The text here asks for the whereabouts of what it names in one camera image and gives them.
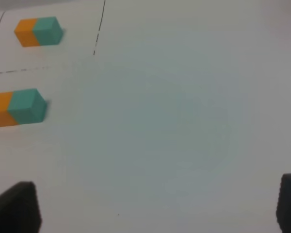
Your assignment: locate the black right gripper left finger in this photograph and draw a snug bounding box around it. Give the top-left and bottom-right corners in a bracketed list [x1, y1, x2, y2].
[0, 182, 42, 233]

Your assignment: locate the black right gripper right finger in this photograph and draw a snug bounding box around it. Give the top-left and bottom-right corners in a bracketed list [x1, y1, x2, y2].
[276, 173, 291, 233]

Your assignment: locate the template orange cube block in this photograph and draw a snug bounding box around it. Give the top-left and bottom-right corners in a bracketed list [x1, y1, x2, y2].
[14, 18, 40, 47]

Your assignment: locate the template teal cube block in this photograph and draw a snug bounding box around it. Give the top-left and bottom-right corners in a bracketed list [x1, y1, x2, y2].
[32, 17, 64, 46]

